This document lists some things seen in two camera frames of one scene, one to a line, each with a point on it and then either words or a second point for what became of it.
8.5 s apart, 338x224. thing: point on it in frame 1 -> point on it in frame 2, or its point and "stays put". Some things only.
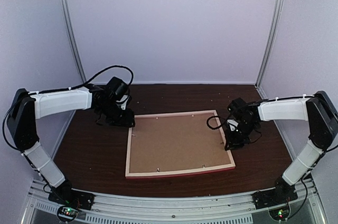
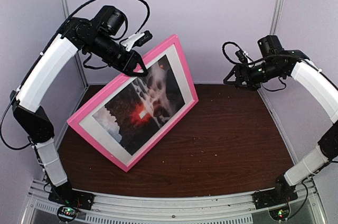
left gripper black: x=127 y=121 -> x=129 y=63
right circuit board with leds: x=280 y=214 stays put
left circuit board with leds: x=67 y=213 stays put
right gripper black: x=233 y=143 -> x=239 y=69
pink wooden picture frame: x=148 y=174 -> x=75 y=120
